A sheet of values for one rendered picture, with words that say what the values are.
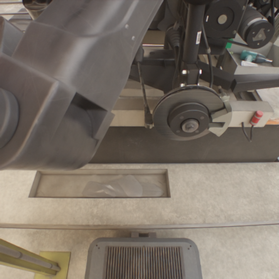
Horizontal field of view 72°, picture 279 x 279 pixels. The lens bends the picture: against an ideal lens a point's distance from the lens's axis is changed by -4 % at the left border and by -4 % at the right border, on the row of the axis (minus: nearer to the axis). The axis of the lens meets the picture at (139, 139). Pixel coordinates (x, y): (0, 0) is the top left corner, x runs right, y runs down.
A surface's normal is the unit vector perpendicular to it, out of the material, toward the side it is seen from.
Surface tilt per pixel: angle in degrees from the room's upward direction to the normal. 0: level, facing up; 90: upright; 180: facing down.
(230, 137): 90
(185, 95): 90
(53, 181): 0
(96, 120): 36
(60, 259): 0
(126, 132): 90
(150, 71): 10
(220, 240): 0
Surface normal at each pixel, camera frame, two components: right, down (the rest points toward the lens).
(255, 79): -0.11, -0.62
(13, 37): 0.94, -0.14
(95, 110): -0.33, -0.15
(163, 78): 0.03, -0.49
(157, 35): 0.02, 0.78
